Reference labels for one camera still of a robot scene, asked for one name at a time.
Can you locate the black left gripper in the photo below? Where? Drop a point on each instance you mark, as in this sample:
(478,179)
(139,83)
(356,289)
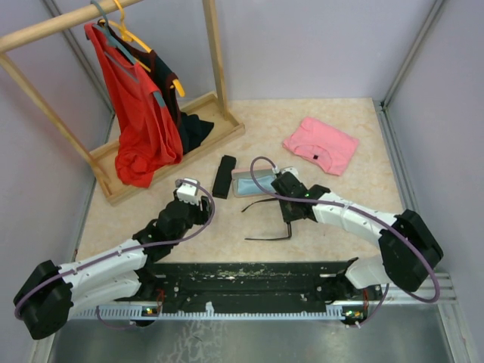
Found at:
(202,215)

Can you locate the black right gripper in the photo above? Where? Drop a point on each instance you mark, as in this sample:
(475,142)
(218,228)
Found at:
(287,216)

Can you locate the pink glasses case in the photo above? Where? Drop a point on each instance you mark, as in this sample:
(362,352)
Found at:
(245,173)

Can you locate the black sunglasses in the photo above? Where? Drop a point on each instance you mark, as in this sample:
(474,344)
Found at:
(267,223)

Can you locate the black glasses case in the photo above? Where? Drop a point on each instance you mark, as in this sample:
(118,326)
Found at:
(223,177)

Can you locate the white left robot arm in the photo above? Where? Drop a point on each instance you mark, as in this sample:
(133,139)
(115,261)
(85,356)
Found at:
(53,294)

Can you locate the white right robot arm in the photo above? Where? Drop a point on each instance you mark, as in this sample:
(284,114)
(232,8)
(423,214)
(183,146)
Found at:
(408,249)

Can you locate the pink folded t-shirt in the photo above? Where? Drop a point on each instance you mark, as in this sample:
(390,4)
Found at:
(323,145)

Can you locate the red tank top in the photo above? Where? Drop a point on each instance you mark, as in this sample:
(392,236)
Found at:
(149,139)

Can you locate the dark navy garment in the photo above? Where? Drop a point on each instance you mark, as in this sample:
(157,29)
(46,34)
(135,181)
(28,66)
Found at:
(192,130)

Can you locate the wooden clothes rack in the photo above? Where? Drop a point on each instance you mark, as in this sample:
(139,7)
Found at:
(212,107)

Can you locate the yellow clothes hanger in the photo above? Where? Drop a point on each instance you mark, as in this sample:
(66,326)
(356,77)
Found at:
(128,36)

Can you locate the grey clothes hanger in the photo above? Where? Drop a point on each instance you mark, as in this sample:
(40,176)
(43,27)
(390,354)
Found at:
(113,43)

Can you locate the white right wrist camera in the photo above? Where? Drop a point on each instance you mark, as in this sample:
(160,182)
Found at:
(290,169)

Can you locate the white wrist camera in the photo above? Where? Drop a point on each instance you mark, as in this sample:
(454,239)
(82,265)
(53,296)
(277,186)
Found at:
(290,169)
(187,191)

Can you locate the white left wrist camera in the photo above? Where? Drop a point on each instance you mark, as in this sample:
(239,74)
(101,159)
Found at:
(187,191)

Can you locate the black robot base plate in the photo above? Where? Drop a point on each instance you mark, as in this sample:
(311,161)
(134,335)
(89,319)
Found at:
(252,290)

